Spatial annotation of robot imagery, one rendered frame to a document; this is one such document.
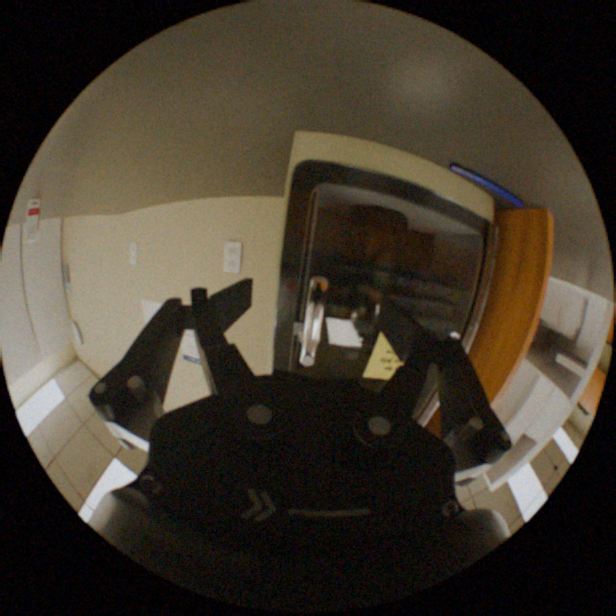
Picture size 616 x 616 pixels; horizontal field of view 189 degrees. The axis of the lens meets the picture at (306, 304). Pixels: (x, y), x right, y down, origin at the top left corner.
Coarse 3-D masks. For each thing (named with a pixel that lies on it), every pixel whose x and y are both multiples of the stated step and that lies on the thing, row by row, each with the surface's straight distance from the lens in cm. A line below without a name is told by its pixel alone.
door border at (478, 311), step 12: (492, 228) 34; (492, 240) 34; (492, 252) 34; (480, 288) 32; (480, 300) 33; (480, 312) 34; (468, 336) 34; (468, 348) 35; (432, 408) 41; (420, 420) 43
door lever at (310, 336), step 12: (312, 276) 17; (324, 276) 17; (312, 288) 16; (324, 288) 16; (312, 300) 16; (324, 300) 16; (312, 312) 17; (312, 324) 17; (300, 336) 23; (312, 336) 18; (312, 348) 18; (300, 360) 19; (312, 360) 19
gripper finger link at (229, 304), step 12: (228, 288) 15; (240, 288) 16; (252, 288) 19; (216, 300) 13; (228, 300) 14; (240, 300) 16; (216, 312) 13; (228, 312) 14; (240, 312) 17; (228, 324) 15
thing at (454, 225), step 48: (336, 192) 22; (384, 192) 23; (432, 192) 26; (288, 240) 21; (336, 240) 21; (384, 240) 22; (432, 240) 25; (480, 240) 32; (288, 288) 21; (336, 288) 21; (384, 288) 23; (432, 288) 26; (288, 336) 24; (336, 336) 23; (384, 384) 30; (432, 384) 35
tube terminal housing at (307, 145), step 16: (304, 144) 26; (320, 144) 26; (336, 144) 26; (352, 144) 26; (368, 144) 27; (336, 160) 25; (352, 160) 25; (368, 160) 25; (384, 160) 26; (400, 160) 27; (416, 160) 29; (288, 176) 24; (400, 176) 26; (416, 176) 27; (432, 176) 29; (448, 176) 31; (288, 192) 23; (448, 192) 30; (464, 192) 32; (480, 192) 35; (480, 208) 34; (272, 304) 24; (272, 320) 24; (272, 336) 25; (272, 352) 27
